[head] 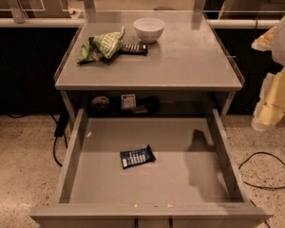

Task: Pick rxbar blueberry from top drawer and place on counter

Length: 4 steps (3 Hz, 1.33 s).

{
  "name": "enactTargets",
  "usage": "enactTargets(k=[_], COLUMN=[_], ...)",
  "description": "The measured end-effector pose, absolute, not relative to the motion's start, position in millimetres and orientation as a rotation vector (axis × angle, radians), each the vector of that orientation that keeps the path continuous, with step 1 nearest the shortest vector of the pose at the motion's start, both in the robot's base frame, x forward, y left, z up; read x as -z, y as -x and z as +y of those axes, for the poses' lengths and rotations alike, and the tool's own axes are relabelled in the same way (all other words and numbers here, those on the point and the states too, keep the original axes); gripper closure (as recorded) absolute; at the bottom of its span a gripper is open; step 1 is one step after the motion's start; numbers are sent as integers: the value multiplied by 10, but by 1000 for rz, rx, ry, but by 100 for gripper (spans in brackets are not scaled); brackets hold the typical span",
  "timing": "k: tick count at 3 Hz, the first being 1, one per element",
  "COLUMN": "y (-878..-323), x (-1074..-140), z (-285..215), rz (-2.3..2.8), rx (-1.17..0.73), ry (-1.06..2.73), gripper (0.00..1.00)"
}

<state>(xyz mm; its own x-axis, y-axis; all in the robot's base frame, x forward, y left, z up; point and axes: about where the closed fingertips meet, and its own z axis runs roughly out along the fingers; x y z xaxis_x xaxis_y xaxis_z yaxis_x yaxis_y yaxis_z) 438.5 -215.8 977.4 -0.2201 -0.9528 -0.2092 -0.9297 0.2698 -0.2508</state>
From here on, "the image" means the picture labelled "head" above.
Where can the yellow taped gripper finger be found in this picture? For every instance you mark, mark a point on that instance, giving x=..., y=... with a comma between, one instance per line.
x=270, y=109
x=265, y=41

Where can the blue rxbar blueberry bar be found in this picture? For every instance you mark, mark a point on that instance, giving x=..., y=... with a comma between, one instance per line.
x=137, y=157

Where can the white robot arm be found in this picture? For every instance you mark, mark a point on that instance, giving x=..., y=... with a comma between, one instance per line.
x=278, y=46

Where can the grey cabinet with counter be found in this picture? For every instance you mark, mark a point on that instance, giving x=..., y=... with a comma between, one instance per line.
x=187, y=57

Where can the open grey top drawer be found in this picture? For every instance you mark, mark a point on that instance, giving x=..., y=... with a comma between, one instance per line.
x=193, y=183

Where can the white ceramic bowl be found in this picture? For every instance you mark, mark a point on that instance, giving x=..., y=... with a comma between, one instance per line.
x=149, y=30

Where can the dark snack bar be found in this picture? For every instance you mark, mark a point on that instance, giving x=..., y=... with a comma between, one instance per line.
x=138, y=49

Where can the white label sticker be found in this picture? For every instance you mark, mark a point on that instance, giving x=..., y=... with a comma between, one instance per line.
x=128, y=101

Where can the green chip bag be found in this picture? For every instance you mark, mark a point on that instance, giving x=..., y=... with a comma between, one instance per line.
x=100, y=46

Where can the round grey knob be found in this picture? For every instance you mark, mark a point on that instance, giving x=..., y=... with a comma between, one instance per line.
x=100, y=103

